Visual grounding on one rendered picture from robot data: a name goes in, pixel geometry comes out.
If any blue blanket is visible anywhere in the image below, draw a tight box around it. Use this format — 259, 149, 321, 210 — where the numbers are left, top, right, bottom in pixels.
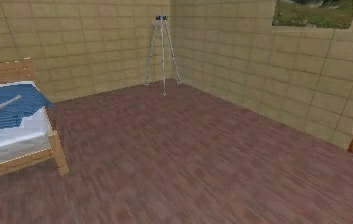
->
0, 82, 56, 131

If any silver tripod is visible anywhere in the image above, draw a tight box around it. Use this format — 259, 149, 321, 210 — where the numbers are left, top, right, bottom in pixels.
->
143, 14, 182, 97

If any wooden bed with white mattress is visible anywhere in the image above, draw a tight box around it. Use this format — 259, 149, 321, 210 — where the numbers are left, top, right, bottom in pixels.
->
0, 57, 70, 183

